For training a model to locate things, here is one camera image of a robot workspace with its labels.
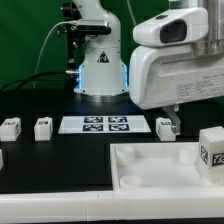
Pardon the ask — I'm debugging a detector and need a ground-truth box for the white sheet with markers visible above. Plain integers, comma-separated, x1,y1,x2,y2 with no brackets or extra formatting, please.
58,115,151,134

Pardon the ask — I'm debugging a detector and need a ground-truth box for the white cable right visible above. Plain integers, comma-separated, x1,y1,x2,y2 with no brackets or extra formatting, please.
126,0,138,28

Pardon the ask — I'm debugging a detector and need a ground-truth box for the white block left edge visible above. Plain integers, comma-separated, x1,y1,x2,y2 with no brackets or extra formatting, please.
0,149,4,171

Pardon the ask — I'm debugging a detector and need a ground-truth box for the white square tabletop part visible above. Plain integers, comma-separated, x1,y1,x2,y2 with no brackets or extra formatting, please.
110,142,224,189

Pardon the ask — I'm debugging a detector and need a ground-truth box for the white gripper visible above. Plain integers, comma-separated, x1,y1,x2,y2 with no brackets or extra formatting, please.
129,7,224,135

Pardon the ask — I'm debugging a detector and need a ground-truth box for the black cable bundle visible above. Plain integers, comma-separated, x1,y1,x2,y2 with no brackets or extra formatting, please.
0,70,69,93

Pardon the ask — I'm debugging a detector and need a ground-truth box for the white camera cable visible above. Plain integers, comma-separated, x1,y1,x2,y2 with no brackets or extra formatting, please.
32,21,78,90

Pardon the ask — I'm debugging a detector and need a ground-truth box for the black camera on stand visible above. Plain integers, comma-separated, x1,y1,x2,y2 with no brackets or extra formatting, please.
57,3,111,78

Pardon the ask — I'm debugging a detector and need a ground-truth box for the white front rail fixture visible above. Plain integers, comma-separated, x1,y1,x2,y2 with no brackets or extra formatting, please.
0,187,224,224

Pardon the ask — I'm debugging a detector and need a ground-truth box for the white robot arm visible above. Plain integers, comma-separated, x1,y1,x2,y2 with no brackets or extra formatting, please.
72,0,224,134

